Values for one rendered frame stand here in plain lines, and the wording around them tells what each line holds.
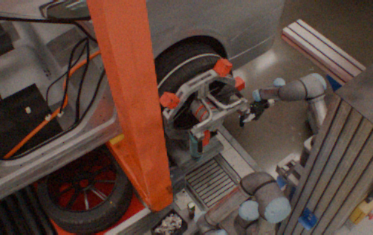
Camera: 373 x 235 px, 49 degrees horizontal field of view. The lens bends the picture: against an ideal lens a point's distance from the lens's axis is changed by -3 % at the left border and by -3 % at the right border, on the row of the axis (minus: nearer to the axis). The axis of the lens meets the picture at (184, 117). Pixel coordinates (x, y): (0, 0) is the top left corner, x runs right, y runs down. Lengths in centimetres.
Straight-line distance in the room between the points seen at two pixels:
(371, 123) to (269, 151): 232
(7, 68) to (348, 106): 246
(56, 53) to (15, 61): 33
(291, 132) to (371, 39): 155
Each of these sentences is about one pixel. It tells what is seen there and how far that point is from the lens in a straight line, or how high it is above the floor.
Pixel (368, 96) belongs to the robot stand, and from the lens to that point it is 143.
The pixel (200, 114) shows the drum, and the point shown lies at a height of 90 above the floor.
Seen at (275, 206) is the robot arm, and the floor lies 146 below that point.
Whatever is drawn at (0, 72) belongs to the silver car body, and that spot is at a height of 94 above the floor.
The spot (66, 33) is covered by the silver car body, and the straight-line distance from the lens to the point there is 318.
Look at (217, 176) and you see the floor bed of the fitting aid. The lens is 342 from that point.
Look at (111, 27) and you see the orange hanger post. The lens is 147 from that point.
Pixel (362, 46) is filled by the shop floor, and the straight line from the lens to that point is 468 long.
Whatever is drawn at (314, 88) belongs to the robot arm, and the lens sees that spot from 241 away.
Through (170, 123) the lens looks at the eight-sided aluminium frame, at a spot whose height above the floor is 90.
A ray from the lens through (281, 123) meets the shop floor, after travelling 381.
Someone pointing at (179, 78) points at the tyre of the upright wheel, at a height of 115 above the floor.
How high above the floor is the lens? 307
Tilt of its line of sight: 54 degrees down
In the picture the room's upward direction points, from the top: 4 degrees counter-clockwise
